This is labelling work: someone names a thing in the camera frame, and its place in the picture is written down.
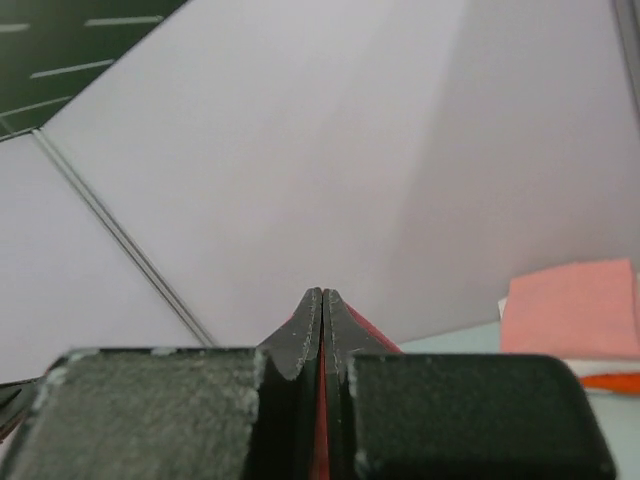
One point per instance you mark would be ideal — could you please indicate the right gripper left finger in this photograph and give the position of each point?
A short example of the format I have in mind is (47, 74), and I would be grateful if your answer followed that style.
(175, 413)

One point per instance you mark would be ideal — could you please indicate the folded orange white t shirt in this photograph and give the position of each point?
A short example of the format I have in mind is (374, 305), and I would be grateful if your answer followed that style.
(615, 383)

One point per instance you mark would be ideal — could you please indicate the folded pink t shirt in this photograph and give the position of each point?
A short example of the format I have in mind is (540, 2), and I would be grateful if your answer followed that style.
(608, 277)

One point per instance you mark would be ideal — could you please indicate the red t shirt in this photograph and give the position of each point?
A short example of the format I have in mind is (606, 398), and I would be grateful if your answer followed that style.
(343, 333)

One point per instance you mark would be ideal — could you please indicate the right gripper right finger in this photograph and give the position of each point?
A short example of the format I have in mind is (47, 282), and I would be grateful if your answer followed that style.
(472, 416)

